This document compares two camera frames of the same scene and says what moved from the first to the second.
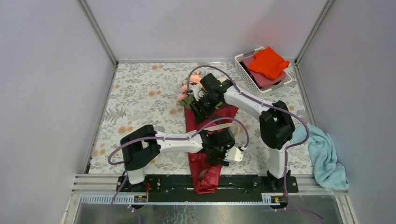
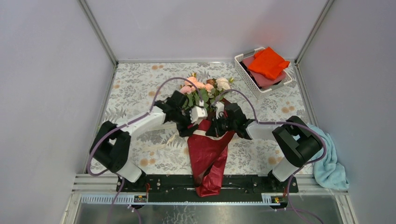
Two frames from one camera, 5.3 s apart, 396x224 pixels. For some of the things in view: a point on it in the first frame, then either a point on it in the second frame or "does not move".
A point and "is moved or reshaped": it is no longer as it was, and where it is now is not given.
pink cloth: (261, 80) does not move
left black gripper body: (219, 153) -> (182, 121)
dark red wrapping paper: (206, 175) does not move
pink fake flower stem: (185, 97) is moved or reshaped
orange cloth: (268, 63) does not move
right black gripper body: (207, 104) -> (222, 124)
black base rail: (231, 188) does not move
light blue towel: (328, 171) does not move
